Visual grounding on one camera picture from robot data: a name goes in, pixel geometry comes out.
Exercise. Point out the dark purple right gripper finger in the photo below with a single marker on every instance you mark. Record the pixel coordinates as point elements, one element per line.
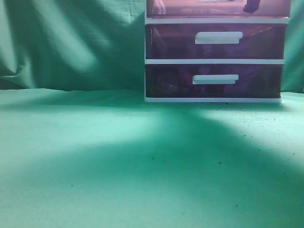
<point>251,6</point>

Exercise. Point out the dark translucent bottom drawer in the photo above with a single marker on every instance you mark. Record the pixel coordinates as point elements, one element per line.
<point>213,81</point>

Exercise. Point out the green cloth cover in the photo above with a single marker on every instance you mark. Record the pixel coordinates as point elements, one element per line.
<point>80,148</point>

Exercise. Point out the dark translucent top drawer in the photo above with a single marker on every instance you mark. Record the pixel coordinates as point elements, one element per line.
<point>214,8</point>

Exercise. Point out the dark translucent drawer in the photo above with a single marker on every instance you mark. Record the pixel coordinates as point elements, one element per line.
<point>215,41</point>
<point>214,8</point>
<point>213,81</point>

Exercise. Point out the white frame drawer cabinet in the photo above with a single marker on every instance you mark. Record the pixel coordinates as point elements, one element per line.
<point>215,20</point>

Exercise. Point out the dark translucent middle drawer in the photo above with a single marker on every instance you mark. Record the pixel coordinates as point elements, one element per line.
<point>215,41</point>

